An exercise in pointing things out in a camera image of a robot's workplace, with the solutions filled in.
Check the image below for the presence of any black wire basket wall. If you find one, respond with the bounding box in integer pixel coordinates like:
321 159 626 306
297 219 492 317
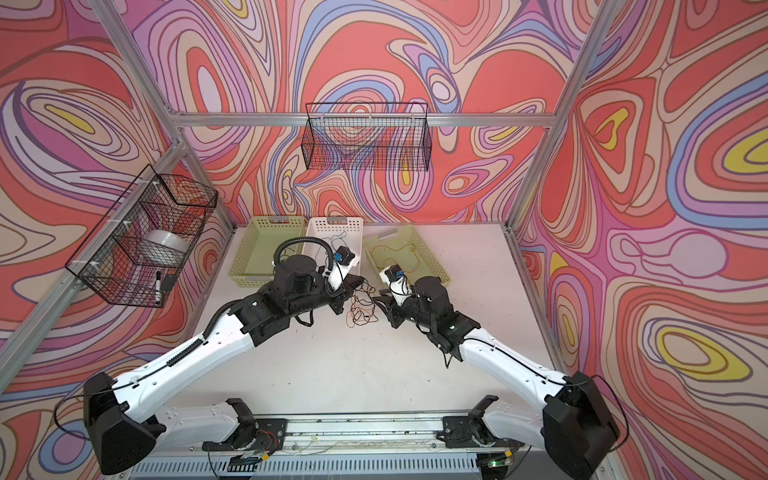
65 166 218 309
301 101 432 172

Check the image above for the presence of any black corrugated hose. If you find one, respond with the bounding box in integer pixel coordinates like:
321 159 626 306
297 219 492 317
272 236 335 271

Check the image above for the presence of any black wire basket back wall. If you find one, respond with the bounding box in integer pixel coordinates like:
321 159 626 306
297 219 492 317
301 101 432 172

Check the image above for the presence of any green plastic basket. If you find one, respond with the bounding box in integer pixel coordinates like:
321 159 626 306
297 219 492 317
363 225 450 286
229 216 306 289

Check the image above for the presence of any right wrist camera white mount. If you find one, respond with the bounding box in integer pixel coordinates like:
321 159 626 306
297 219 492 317
380 264 413 306

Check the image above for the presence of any black wire basket left wall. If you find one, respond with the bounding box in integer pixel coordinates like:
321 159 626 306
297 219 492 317
65 166 218 309

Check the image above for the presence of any black marker pen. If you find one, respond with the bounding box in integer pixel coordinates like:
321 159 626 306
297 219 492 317
154 270 163 307

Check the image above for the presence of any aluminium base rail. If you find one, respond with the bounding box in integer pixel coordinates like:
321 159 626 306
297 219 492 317
119 410 607 460

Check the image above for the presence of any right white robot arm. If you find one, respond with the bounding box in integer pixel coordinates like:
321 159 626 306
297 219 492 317
374 269 620 479

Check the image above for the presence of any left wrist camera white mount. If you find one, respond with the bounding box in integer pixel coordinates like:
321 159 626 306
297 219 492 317
327 245 360 292

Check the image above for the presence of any left green plastic basket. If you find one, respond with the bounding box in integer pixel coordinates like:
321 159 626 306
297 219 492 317
229 216 306 289

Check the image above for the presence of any right green plastic basket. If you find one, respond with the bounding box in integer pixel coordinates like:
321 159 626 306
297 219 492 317
363 225 450 286

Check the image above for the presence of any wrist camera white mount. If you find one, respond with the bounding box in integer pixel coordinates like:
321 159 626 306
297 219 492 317
327 245 360 292
380 264 413 306

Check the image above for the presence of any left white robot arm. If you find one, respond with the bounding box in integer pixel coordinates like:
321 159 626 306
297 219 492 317
83 249 364 475

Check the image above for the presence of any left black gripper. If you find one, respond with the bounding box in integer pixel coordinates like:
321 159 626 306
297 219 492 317
285 267 366 321

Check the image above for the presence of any white plastic basket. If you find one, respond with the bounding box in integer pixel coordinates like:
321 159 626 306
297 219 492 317
306 216 364 274

